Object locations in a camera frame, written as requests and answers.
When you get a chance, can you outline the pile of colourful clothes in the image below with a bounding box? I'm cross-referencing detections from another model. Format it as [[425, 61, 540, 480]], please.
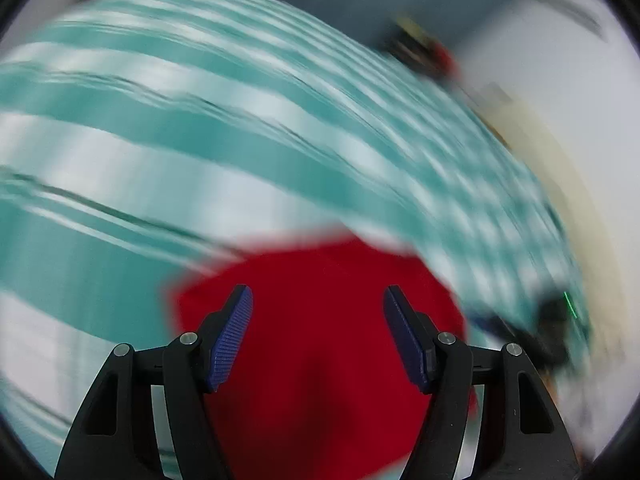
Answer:
[[387, 12, 463, 86]]

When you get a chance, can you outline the red knit sweater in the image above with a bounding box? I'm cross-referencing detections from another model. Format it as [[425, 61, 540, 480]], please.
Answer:
[[167, 240, 478, 480]]

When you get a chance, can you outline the cream headboard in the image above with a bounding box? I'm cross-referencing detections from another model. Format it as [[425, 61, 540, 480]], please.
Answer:
[[475, 95, 626, 361]]

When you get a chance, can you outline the bed with green checked blanket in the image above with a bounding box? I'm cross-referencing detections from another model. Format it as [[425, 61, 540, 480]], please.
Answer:
[[0, 0, 591, 476]]

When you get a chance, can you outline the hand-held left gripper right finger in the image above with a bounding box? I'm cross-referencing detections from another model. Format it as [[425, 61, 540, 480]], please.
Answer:
[[383, 285, 583, 480]]

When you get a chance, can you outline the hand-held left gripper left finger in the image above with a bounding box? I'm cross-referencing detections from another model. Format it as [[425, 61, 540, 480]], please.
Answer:
[[54, 284, 254, 480]]

